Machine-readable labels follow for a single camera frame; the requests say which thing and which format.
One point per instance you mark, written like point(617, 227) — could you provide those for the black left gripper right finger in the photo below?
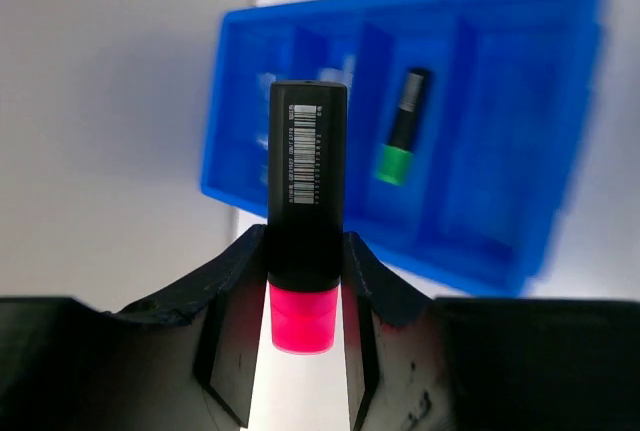
point(418, 363)

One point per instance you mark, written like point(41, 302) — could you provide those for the blue compartment tray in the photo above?
point(496, 146)

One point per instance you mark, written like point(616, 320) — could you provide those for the pink cap black highlighter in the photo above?
point(303, 237)

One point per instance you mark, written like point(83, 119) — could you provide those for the green cap black highlighter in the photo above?
point(397, 151)

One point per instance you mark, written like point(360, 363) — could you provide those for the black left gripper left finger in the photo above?
point(181, 358)

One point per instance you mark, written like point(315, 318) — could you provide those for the clear glue bottle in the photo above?
point(264, 81)

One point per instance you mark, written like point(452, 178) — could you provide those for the light blue highlighter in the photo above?
point(343, 75)

